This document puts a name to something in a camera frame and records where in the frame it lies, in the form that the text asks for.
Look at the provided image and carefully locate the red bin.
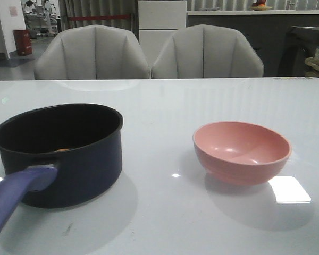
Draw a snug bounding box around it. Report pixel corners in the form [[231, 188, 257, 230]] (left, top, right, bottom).
[[13, 29, 32, 56]]

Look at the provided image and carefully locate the dark blue saucepan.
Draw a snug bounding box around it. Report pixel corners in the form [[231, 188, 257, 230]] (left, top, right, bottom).
[[0, 103, 123, 232]]

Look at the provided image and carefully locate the left grey upholstered chair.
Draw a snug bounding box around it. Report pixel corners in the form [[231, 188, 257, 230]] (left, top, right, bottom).
[[34, 25, 150, 80]]

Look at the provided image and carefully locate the white cabinet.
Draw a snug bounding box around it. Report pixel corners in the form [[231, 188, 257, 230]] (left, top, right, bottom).
[[138, 1, 187, 66]]

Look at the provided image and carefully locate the fruit plate on counter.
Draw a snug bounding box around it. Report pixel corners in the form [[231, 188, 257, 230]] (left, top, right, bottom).
[[250, 0, 273, 11]]

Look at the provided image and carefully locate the right grey upholstered chair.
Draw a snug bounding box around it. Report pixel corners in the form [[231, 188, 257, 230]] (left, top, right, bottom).
[[151, 24, 264, 79]]

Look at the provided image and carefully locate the red barrier belt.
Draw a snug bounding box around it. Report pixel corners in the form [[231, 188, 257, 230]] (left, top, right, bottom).
[[67, 14, 131, 21]]

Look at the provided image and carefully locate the grey upholstered chair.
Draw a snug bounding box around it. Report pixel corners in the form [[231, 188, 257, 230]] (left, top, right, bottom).
[[34, 25, 150, 80], [151, 24, 264, 79]]

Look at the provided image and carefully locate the grey counter with white top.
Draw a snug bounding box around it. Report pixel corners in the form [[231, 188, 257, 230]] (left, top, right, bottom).
[[187, 11, 319, 77]]

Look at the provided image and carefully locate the pink bowl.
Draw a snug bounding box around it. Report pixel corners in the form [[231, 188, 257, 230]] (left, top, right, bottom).
[[193, 121, 292, 186]]

